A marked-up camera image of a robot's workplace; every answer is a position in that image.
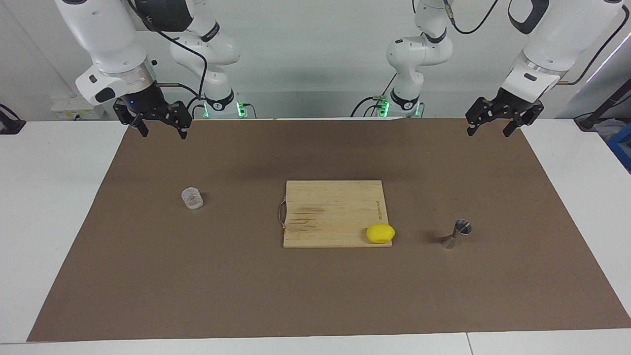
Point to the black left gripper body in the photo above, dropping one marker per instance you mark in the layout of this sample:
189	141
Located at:
515	106

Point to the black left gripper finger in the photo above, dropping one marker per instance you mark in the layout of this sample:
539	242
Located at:
479	111
528	119

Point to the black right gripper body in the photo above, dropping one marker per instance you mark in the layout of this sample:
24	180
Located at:
145	101

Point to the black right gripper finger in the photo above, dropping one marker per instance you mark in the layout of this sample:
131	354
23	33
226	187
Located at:
181	116
123	111

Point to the small clear glass cup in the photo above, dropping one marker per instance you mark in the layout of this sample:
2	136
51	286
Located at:
192	199

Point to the steel double jigger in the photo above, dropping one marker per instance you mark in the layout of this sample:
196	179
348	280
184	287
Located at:
451	240

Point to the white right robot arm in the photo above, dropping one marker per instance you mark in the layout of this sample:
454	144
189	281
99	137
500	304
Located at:
108	34

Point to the crumpled clear plastic bag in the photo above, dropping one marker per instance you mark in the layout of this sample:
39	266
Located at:
606	129

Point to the black tripod pole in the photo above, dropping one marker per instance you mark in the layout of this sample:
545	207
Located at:
606	106

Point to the blue plastic crate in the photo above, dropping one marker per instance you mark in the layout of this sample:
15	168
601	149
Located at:
622	148

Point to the black clamp stand base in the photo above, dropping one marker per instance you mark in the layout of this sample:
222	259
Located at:
10	125

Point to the yellow lemon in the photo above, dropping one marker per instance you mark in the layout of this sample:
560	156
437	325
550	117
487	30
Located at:
380	233

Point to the brown table mat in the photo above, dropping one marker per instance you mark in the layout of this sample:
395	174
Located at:
148	271

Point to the wooden cutting board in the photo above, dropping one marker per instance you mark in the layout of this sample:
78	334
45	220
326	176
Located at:
335	212

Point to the white wall power strip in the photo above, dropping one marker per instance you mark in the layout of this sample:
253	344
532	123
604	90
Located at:
66	108

